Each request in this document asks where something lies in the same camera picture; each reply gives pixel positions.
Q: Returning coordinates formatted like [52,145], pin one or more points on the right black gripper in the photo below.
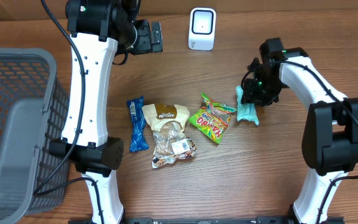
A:
[250,96]

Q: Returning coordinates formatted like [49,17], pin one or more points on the teal tissue wipes pack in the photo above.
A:
[245,111]

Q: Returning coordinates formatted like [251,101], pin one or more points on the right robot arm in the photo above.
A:
[330,139]

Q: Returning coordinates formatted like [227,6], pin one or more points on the beige brown snack bag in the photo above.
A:
[167,123]

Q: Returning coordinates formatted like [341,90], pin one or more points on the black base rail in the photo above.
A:
[204,221]

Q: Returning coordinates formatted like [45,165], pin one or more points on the white barcode scanner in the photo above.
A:
[202,29]

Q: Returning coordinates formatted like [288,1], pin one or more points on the green Haribo candy bag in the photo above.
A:
[212,118]

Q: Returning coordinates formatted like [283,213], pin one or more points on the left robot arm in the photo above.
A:
[97,31]

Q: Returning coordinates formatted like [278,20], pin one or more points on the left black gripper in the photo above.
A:
[147,45]

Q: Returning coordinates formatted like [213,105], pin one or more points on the grey plastic mesh basket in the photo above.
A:
[33,111]

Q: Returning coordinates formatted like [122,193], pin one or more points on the blue snack wrapper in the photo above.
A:
[138,142]

